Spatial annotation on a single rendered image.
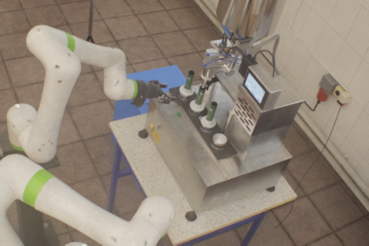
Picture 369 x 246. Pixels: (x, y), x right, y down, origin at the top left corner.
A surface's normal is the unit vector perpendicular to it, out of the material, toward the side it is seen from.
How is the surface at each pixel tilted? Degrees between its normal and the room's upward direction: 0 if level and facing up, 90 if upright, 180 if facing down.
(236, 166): 0
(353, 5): 90
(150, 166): 0
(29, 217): 90
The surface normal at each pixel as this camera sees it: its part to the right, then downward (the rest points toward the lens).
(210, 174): 0.19, -0.69
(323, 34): -0.86, 0.21
